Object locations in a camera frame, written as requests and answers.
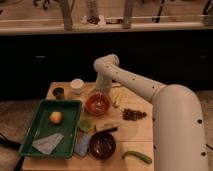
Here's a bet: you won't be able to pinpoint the dark small cup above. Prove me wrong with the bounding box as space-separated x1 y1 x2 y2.
53 87 65 99

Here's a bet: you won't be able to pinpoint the wooden brush block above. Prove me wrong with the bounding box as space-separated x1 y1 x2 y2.
95 121 118 132

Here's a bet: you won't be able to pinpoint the white cup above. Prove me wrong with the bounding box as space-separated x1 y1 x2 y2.
70 79 84 94

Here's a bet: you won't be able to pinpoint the dark brown bowl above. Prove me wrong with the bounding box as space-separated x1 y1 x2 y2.
89 132 116 160

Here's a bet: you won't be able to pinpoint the light blue cloth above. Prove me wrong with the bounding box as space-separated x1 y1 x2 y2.
32 133 64 155

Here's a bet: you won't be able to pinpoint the small green cup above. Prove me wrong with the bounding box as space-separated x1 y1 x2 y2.
79 118 92 132

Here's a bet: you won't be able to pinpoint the green plastic tray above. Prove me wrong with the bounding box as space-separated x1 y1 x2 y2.
19 100 82 158

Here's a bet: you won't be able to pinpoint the yellow apple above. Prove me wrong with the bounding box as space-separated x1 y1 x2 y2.
49 111 63 125

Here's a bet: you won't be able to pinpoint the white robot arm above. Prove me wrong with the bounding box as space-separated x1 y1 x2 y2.
94 54 209 171

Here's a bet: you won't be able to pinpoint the blue sponge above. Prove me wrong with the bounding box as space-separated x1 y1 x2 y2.
74 134 90 157

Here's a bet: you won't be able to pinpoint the red bowl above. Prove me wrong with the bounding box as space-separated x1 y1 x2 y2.
84 93 110 116

